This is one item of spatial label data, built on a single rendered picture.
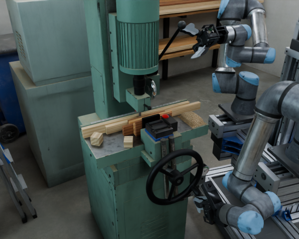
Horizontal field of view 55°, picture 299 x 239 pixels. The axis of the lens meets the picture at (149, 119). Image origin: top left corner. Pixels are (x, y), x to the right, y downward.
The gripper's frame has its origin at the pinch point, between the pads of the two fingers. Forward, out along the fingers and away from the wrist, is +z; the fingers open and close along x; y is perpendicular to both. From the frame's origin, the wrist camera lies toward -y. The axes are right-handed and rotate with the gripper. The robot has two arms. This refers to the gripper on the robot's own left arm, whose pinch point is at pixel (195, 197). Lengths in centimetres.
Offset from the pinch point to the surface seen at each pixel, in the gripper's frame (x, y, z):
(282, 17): 308, -121, 178
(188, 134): 11.3, -26.2, 12.2
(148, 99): -4.8, -47.3, 13.2
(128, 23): -14, -78, -5
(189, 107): 23, -38, 23
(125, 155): -22.5, -25.6, 12.6
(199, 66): 221, -87, 277
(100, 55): -18, -74, 27
